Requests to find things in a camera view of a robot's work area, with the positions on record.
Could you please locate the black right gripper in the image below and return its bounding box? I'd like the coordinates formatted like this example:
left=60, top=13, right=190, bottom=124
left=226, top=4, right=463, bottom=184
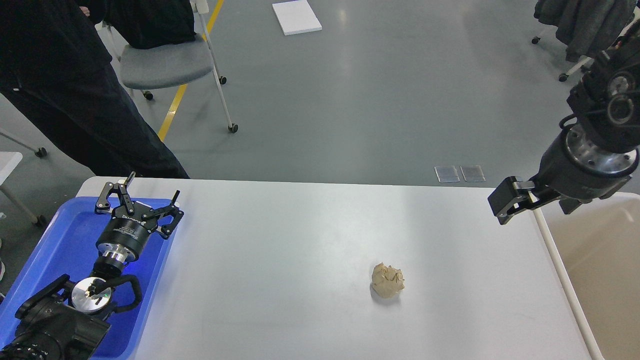
left=487, top=124, right=639, bottom=225

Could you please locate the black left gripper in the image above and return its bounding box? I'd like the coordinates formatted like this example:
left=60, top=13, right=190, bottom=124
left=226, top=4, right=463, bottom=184
left=94, top=171, right=185, bottom=263

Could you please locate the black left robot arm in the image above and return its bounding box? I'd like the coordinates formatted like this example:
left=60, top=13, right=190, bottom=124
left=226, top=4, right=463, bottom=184
left=1, top=174, right=185, bottom=360

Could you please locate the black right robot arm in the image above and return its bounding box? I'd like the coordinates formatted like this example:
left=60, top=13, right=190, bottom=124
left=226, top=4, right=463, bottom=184
left=487, top=22, right=640, bottom=225

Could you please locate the beige plastic bin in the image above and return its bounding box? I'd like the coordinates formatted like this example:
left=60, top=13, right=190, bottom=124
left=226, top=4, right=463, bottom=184
left=534, top=193, right=640, bottom=360

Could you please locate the right clear floor plate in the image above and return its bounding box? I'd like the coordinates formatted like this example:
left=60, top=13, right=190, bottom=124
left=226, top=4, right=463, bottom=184
left=460, top=165, right=486, bottom=183

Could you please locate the clear floor plate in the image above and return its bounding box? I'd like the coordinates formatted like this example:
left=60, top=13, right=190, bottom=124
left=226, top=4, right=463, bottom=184
left=434, top=165, right=461, bottom=183
left=460, top=165, right=486, bottom=183

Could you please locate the blue plastic tray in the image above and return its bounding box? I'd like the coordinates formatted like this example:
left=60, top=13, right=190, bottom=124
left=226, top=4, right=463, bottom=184
left=0, top=196, right=174, bottom=360

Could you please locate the left clear floor plate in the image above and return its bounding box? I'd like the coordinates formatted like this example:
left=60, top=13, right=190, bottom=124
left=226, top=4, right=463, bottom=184
left=434, top=165, right=461, bottom=183

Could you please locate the white side table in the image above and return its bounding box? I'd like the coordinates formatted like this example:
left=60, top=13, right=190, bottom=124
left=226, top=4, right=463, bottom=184
left=0, top=151, right=48, bottom=229

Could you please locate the grey office chair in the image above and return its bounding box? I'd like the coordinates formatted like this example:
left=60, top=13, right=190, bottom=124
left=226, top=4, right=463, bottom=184
left=103, top=0, right=239, bottom=133

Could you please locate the person in black clothes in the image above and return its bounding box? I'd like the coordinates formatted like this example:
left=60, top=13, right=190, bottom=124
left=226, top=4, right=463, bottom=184
left=0, top=0, right=189, bottom=179

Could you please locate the crumpled beige paper ball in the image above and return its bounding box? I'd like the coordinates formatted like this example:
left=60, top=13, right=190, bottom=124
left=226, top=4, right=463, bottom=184
left=371, top=262, right=405, bottom=299

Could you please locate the white board on floor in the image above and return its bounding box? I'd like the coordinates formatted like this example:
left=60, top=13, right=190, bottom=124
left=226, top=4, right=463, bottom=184
left=271, top=0, right=323, bottom=36

